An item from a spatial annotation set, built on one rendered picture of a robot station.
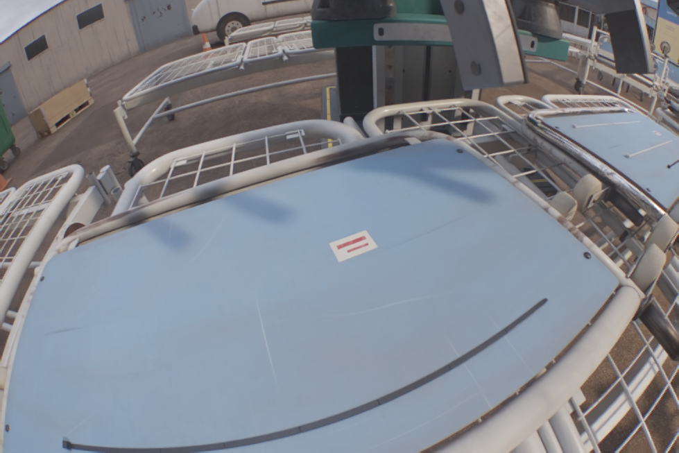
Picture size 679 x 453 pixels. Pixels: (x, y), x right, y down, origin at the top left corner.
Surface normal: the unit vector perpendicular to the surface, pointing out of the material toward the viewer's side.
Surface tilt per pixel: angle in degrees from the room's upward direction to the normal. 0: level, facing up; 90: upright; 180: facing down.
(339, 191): 3
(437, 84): 90
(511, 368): 3
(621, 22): 97
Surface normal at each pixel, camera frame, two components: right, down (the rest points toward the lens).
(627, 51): -0.96, 0.28
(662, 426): -0.07, -0.75
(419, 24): 0.05, 0.65
